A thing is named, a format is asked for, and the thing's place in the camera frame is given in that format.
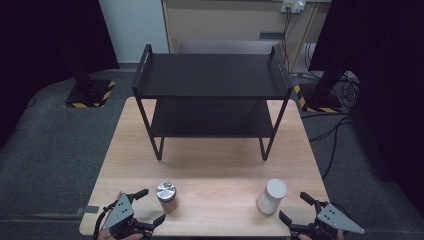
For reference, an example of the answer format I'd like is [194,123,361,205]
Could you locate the grey floor tape patch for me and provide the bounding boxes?
[75,205,100,215]

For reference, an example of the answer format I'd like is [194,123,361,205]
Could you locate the black curtain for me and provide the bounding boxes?
[0,0,120,148]
[308,0,424,208]

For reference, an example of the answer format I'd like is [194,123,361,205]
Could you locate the white-lid glass jar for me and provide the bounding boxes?
[256,178,288,216]

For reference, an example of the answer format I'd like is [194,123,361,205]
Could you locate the silver metal cup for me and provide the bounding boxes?
[155,180,180,213]

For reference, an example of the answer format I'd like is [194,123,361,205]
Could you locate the person's right hand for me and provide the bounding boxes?
[297,229,345,240]

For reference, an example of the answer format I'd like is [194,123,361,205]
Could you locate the black cables from socket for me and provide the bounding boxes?
[281,12,298,73]

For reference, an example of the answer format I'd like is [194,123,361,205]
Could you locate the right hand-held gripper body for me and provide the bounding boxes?
[289,200,366,240]

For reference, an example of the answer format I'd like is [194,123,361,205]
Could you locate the long black floor cable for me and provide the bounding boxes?
[308,114,354,182]

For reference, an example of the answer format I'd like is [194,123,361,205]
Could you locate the black two-tier metal rack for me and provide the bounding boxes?
[131,43,295,162]

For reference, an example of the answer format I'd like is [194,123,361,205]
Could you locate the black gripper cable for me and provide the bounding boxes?
[93,203,116,240]

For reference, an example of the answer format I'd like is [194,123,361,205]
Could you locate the beige wooden wall panel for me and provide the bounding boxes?
[161,0,333,73]

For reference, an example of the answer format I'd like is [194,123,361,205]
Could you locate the white wall power socket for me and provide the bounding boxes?
[280,0,307,15]

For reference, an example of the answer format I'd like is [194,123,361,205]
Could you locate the black stand with striped base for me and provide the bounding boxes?
[63,19,117,109]
[293,63,346,114]

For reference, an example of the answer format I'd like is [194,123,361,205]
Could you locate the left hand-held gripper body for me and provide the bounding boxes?
[100,193,156,240]

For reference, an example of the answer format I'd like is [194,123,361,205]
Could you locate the tangled black cable bundle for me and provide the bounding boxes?
[329,71,362,113]

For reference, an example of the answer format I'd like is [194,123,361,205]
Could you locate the person's left hand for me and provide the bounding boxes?
[97,233,145,240]

